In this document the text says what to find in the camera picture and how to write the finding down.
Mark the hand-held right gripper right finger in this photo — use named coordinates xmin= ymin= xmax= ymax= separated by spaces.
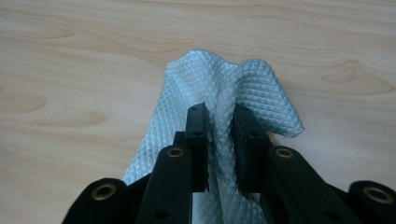
xmin=233 ymin=104 xmax=362 ymax=224

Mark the light blue cloth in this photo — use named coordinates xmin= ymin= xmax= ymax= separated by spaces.
xmin=122 ymin=49 xmax=305 ymax=224

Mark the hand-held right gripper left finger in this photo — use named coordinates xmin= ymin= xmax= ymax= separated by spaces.
xmin=135 ymin=102 xmax=210 ymax=224

